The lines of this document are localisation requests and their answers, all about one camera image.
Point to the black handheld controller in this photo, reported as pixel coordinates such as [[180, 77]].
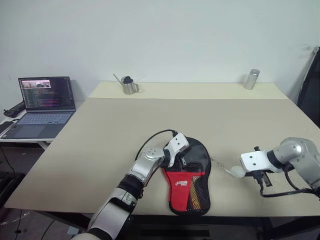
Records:
[[15, 110]]

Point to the black floor equipment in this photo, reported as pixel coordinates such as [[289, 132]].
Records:
[[10, 187]]

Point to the grey open laptop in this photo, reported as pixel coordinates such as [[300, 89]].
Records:
[[47, 100]]

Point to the white side table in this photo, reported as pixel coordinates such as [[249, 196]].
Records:
[[47, 143]]

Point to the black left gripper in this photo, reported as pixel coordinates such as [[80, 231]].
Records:
[[184, 153]]

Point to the black flat device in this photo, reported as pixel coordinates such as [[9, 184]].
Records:
[[6, 127]]

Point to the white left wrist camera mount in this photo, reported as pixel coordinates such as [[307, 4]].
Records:
[[178, 143]]

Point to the dark leaning board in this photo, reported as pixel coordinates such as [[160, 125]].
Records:
[[311, 95]]

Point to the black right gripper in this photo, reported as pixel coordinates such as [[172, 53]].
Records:
[[262, 178]]

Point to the metal cylinder cup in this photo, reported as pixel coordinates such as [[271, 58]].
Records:
[[251, 80]]

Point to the black red mesh paddle case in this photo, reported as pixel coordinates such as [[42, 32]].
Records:
[[180, 185]]

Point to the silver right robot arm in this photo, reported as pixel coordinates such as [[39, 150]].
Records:
[[300, 155]]

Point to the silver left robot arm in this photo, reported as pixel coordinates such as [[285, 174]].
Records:
[[145, 170]]

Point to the black table frame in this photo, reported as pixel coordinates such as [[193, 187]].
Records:
[[225, 225]]

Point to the steel spouted can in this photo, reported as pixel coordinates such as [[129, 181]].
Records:
[[128, 88]]

